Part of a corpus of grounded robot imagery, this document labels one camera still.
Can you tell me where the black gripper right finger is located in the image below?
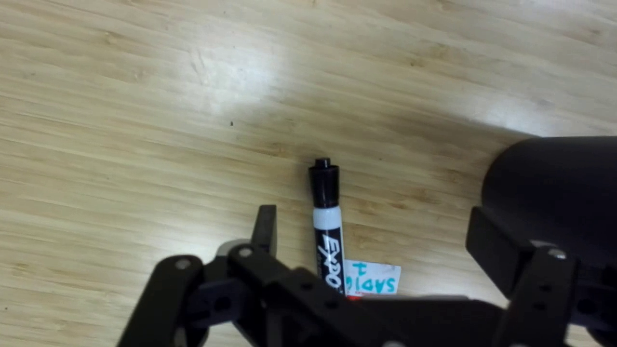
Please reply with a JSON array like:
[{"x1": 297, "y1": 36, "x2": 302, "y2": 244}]
[{"x1": 466, "y1": 206, "x2": 617, "y2": 347}]

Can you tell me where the black Expo marker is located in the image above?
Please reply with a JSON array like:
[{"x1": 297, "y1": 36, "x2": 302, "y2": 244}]
[{"x1": 306, "y1": 155, "x2": 403, "y2": 298}]

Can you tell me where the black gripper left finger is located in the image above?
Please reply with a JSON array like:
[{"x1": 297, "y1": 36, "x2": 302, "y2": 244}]
[{"x1": 117, "y1": 204, "x2": 302, "y2": 347}]

